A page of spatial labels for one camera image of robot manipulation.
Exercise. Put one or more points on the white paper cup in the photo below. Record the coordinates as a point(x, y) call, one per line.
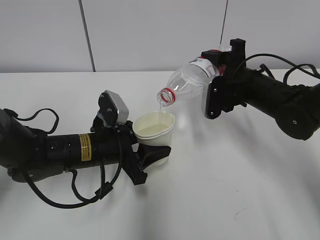
point(154, 128)

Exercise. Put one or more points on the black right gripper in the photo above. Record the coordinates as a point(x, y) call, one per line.
point(231, 64)

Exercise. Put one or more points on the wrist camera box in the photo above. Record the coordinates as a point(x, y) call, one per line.
point(213, 99)
point(112, 109)

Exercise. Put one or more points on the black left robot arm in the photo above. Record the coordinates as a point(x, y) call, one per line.
point(44, 155)

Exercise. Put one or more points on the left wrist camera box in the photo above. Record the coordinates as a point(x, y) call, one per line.
point(112, 109)

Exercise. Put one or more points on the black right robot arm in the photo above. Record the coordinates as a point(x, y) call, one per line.
point(295, 108)

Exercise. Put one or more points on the clear plastic water bottle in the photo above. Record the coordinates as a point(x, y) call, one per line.
point(189, 80)

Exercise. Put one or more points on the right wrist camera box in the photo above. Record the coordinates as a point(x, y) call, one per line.
point(213, 99)

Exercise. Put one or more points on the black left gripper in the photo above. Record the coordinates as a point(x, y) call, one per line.
point(114, 145)

